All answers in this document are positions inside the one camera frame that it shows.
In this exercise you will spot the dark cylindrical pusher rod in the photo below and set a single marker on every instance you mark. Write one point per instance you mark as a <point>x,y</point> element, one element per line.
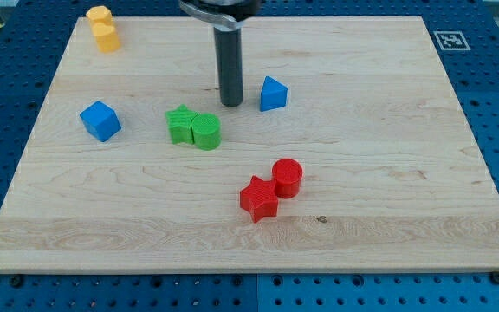
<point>228,47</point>

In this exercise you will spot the yellow hexagon block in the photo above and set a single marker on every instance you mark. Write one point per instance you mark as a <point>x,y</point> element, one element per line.
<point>99,14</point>

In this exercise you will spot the green star block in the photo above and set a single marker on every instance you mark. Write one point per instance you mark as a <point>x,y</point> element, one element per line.
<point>179,124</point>

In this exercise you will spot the wooden board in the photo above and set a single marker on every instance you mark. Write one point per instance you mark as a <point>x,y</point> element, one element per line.
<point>393,180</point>

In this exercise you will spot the blue triangle block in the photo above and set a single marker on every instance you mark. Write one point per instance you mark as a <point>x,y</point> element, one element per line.
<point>273,94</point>

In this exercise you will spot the white fiducial marker tag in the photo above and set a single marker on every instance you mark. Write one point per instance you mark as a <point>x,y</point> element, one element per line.
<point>451,40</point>

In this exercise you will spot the red star block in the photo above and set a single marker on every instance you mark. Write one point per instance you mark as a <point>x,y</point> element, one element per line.
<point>258,198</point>

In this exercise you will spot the yellow heart block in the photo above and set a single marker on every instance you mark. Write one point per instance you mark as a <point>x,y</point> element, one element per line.
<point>106,37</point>

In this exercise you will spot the red circle block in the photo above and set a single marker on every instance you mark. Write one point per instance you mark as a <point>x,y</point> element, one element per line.
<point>287,174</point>

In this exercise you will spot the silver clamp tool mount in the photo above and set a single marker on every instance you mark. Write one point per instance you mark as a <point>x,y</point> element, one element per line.
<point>224,15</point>

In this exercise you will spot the green circle block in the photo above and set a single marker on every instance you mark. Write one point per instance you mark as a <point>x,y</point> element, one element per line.
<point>206,130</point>

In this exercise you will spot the blue cube block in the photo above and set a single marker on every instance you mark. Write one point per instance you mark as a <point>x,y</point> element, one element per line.
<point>100,120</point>

